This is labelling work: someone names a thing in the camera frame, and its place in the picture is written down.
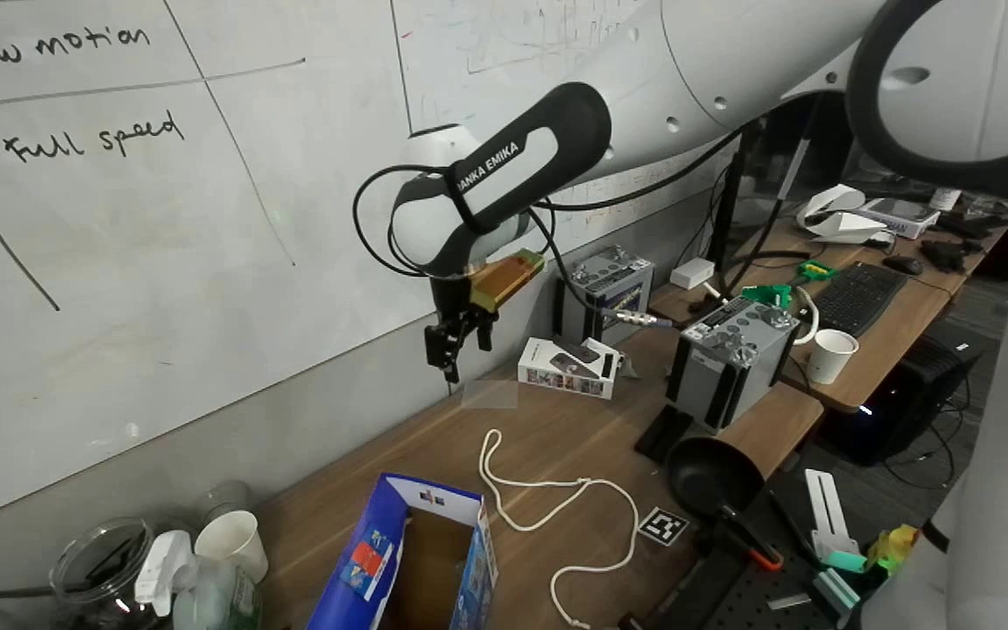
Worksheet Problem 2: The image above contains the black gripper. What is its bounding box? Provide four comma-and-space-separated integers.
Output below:
422, 268, 499, 387

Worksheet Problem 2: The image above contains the black monitor stand pole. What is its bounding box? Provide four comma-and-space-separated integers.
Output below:
705, 120, 764, 277

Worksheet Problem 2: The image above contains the white power adapter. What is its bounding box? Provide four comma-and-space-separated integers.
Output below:
666, 255, 719, 293

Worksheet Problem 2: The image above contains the white and green tool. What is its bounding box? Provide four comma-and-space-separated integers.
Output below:
802, 464, 863, 563

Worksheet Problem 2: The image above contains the black computer tower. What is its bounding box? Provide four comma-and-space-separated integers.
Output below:
816, 335, 980, 469

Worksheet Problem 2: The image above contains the yellow green plastic object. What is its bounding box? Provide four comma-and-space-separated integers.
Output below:
869, 520, 922, 578

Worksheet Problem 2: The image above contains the thin long white rope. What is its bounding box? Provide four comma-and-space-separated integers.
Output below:
474, 422, 647, 630

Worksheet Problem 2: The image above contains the black keyboard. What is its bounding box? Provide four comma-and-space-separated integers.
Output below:
810, 263, 914, 344

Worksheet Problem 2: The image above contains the teal plastic block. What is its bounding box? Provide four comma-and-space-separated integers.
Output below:
816, 547, 872, 582
809, 570, 863, 618

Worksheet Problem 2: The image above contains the black flat mat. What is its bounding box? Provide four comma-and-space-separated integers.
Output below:
628, 407, 697, 463

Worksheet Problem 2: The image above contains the black perforated breadboard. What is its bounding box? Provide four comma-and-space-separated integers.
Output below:
617, 457, 921, 630

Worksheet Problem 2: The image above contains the grey appliance with foil knobs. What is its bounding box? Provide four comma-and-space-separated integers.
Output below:
662, 293, 805, 434

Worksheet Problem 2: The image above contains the black white fiducial tag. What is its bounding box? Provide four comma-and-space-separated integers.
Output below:
632, 500, 697, 554

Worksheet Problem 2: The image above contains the grey metal bar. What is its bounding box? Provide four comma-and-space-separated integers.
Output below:
764, 587, 817, 617

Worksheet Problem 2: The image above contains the blue snack variety box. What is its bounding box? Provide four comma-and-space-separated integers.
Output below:
305, 469, 502, 630

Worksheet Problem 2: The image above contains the black round pan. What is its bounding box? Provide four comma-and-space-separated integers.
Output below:
662, 434, 765, 524

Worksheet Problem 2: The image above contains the clear glass jar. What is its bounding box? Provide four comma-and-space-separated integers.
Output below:
46, 514, 162, 630

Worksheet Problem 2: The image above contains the green plastic part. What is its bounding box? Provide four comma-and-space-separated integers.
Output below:
745, 279, 802, 316
789, 260, 840, 289

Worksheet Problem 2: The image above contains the white curved desk device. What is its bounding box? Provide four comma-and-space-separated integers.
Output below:
793, 181, 894, 249

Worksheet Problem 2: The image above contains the white product box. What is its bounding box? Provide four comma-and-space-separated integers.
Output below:
509, 332, 628, 407

